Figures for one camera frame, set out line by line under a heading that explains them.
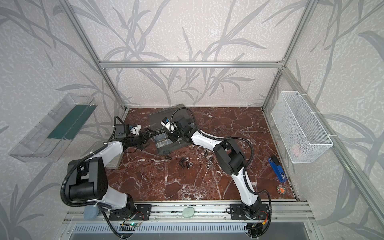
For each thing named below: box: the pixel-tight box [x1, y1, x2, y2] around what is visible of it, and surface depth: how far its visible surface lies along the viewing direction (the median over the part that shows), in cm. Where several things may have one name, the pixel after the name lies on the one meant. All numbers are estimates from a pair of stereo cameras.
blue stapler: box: [268, 155, 288, 183], surface depth 88 cm
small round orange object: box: [276, 185, 286, 195], surface depth 82 cm
